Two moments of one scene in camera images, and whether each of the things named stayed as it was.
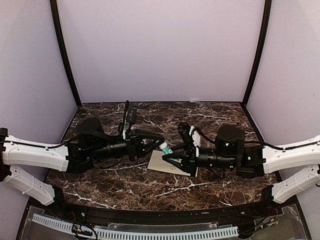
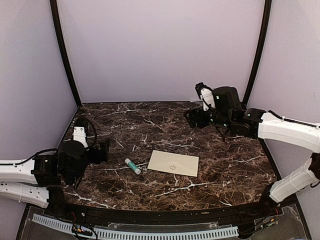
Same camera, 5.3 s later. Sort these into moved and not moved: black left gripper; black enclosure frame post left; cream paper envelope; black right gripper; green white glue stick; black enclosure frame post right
Moved: black left gripper; green white glue stick; black right gripper
Not moved: black enclosure frame post right; cream paper envelope; black enclosure frame post left
